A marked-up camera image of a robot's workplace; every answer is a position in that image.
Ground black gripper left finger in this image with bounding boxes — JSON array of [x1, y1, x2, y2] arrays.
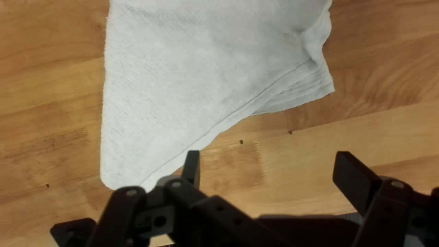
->
[[49, 149, 294, 247]]

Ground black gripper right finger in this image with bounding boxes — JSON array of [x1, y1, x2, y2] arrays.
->
[[332, 149, 439, 247]]

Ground white towel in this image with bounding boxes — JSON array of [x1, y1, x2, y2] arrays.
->
[[99, 0, 336, 192]]

